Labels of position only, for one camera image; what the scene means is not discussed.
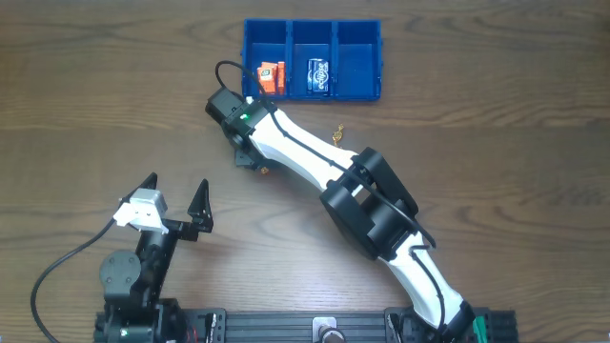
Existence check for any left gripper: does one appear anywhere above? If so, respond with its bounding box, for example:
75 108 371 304
120 171 214 243

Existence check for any blue tray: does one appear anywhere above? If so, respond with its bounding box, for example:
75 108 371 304
241 17 383 103

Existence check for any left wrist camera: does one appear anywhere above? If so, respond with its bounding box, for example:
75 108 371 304
112 188 169 235

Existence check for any mounting rail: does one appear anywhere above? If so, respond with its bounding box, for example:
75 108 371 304
188 307 519 343

